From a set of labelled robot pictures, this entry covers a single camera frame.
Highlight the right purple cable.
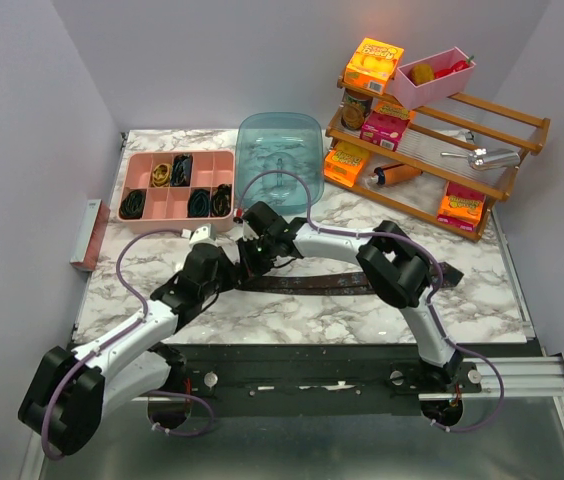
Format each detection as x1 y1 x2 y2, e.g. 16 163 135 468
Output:
232 168 507 435

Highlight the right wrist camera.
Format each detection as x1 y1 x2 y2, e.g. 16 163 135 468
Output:
241 220 260 241

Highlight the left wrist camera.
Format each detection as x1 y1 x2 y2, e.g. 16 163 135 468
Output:
180 224 217 248

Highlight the purple cable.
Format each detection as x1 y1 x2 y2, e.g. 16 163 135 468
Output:
232 168 507 435
40 228 217 461

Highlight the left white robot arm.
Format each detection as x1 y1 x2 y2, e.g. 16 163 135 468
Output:
18 243 250 460

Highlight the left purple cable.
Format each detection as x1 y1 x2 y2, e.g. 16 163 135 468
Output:
40 228 217 461

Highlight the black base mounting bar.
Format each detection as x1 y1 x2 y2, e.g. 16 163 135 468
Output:
150 343 482 418

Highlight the black yellow rolled tie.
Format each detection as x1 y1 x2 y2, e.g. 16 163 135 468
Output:
210 184 233 218

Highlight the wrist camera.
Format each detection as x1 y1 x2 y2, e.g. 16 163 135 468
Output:
180 224 217 248
241 220 260 241

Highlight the brown round toy fruit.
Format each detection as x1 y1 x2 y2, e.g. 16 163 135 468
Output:
409 63 435 86

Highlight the dark green rolled tie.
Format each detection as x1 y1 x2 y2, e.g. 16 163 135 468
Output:
118 189 146 220

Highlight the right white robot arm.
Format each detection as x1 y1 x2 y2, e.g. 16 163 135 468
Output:
237 202 462 392

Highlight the wooden tiered shelf rack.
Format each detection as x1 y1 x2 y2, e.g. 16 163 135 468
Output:
325 93 551 242

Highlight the metal scoop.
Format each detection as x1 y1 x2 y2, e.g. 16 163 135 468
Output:
440 148 521 171

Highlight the teal black rolled tie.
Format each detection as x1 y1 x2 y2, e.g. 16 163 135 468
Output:
187 188 211 218

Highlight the dark blue rolled tie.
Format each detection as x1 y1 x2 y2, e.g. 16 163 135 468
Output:
170 153 193 187

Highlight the yellow label can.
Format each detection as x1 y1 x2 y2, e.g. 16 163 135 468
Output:
341 89 373 131

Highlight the orange pump bottle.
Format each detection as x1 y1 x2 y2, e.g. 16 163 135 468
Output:
366 164 422 187

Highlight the aluminium rail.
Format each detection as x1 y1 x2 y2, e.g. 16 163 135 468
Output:
416 354 564 401

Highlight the pink box middle shelf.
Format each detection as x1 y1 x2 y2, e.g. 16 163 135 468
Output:
360 101 416 151

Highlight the orange box lower left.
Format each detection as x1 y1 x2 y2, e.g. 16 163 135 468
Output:
324 141 371 187

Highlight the orange pink box lower right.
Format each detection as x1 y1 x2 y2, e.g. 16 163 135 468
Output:
436 182 486 232

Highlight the orange box top shelf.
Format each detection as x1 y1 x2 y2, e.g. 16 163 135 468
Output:
343 37 404 94

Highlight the red toy pepper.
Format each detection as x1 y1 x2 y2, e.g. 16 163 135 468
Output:
434 56 474 79

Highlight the pink white box at wall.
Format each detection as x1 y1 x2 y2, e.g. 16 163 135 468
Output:
70 199 110 272

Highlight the blue transparent plastic tub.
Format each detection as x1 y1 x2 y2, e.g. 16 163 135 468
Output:
235 112 324 215

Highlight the pink rectangular bin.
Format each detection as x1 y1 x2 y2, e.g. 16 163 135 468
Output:
390 47 476 110

